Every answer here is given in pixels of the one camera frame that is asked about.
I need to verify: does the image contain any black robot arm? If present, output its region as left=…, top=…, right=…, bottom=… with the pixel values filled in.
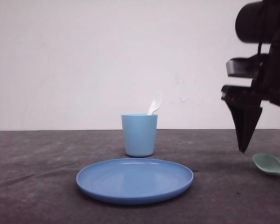
left=221, top=0, right=280, bottom=153

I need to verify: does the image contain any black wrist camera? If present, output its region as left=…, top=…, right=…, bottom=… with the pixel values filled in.
left=226, top=54, right=268, bottom=79

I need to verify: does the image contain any white plastic fork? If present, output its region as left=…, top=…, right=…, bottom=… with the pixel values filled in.
left=147, top=91, right=162, bottom=115

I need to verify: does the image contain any mint green plastic spoon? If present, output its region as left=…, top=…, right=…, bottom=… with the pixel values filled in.
left=252, top=153, right=280, bottom=175

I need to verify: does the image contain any light blue plastic cup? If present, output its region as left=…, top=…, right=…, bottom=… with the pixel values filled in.
left=121, top=113, right=158, bottom=157

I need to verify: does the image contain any grey table mat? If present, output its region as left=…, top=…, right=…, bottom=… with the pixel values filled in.
left=0, top=128, right=280, bottom=224

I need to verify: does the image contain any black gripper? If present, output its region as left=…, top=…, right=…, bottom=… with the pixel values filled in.
left=221, top=43, right=280, bottom=153

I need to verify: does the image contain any blue plastic plate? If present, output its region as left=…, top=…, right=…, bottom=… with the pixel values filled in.
left=76, top=158, right=194, bottom=205

